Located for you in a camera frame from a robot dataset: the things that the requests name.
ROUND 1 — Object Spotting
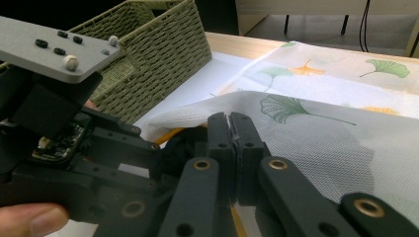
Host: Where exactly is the white leaf-print mesh laundry bag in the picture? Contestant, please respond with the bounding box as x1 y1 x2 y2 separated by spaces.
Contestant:
141 40 419 237

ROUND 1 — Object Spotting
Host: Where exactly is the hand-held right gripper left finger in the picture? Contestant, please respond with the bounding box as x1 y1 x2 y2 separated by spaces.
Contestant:
194 111 237 205

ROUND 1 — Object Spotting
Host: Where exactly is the black hanging cable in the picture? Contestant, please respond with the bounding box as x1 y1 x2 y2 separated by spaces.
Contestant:
359 0 373 53

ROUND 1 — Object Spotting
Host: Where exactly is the green woven basket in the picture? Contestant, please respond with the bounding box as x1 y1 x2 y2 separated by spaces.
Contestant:
67 0 213 125

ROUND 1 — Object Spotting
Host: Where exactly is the dark curtain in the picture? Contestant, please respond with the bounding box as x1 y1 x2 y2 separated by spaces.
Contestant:
0 0 239 36

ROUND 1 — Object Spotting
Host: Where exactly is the black cloth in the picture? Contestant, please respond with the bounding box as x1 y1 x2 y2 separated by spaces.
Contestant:
154 113 377 203

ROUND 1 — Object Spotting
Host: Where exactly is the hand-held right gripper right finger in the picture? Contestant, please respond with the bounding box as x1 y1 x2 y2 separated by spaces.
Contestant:
229 111 273 207

